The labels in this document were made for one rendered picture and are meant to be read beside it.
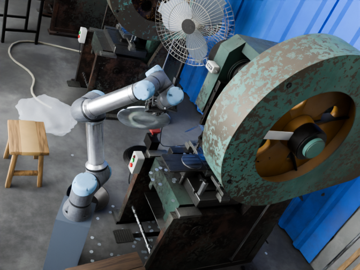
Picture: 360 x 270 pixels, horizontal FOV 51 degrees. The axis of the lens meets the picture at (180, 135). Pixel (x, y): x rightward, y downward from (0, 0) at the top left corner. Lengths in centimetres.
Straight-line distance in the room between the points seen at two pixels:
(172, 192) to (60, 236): 64
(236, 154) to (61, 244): 115
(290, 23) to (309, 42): 191
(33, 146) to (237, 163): 152
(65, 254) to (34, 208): 55
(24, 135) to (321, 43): 195
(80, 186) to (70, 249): 43
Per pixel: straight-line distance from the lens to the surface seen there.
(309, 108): 170
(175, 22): 267
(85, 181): 196
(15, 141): 267
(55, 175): 295
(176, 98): 163
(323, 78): 151
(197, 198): 209
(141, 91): 152
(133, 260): 213
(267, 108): 142
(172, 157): 213
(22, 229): 260
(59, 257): 230
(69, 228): 210
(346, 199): 298
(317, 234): 318
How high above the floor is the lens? 201
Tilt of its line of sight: 32 degrees down
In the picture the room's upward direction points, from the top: 24 degrees clockwise
